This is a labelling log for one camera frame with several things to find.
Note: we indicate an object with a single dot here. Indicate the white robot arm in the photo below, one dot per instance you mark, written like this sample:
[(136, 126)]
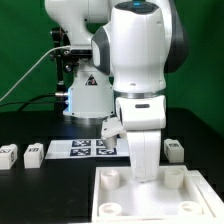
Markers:
[(119, 52)]

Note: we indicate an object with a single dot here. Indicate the white square tabletop part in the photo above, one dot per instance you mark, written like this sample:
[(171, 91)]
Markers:
[(172, 198)]

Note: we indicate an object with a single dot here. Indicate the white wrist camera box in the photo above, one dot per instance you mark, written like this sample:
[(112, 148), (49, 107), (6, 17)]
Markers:
[(111, 129)]

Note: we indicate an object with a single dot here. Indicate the black camera stand clamp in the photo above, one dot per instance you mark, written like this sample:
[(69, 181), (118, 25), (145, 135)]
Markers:
[(61, 63)]

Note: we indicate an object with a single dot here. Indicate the white marker sheet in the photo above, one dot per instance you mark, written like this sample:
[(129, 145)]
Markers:
[(85, 148)]

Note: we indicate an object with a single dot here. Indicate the white L-shaped obstacle fixture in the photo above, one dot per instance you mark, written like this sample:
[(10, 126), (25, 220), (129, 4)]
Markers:
[(215, 204)]

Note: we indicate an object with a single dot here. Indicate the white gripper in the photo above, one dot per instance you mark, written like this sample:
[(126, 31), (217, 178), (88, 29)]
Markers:
[(143, 120)]

